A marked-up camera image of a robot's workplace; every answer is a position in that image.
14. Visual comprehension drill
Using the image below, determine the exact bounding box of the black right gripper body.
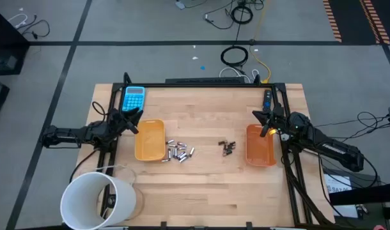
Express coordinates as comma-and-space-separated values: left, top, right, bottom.
267, 107, 291, 137

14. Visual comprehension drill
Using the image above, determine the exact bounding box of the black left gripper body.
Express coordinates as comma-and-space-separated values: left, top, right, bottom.
109, 107, 134, 137

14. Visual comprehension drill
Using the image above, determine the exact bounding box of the orange plastic bin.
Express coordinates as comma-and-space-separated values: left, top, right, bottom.
245, 123, 277, 168

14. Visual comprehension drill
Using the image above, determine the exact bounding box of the blue calculator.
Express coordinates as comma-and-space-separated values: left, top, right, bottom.
121, 86, 146, 112

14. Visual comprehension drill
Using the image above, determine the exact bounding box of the black remote control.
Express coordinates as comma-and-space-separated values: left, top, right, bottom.
263, 89, 274, 112

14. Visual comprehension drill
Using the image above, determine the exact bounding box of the yellow plastic bin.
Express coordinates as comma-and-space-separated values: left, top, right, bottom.
134, 119, 166, 162

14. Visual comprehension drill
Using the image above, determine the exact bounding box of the white paper label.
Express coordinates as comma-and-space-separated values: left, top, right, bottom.
323, 173, 353, 194

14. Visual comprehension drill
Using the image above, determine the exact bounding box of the black side stand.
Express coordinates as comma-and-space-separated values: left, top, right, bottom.
328, 181, 390, 206

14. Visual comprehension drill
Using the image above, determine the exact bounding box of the black cabinet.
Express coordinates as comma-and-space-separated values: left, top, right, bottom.
0, 5, 31, 76

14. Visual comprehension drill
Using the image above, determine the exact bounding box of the black cable loop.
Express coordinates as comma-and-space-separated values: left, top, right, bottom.
91, 101, 107, 126

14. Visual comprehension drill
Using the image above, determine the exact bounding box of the thin white cable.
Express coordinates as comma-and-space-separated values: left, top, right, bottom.
95, 164, 137, 187

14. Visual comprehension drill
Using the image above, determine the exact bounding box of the yellow floor cable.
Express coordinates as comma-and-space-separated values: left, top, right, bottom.
248, 0, 272, 84

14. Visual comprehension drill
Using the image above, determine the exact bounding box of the white floor cable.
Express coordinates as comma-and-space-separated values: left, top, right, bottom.
218, 66, 260, 82

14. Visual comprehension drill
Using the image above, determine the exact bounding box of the coiled black floor cable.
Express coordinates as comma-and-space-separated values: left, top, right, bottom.
230, 4, 254, 26
220, 45, 249, 68

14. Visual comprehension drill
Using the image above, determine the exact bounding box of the thin black floor cable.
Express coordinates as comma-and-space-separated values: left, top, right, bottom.
17, 13, 51, 40

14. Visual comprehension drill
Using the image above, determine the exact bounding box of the small white cable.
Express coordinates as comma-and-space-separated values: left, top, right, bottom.
7, 13, 29, 29

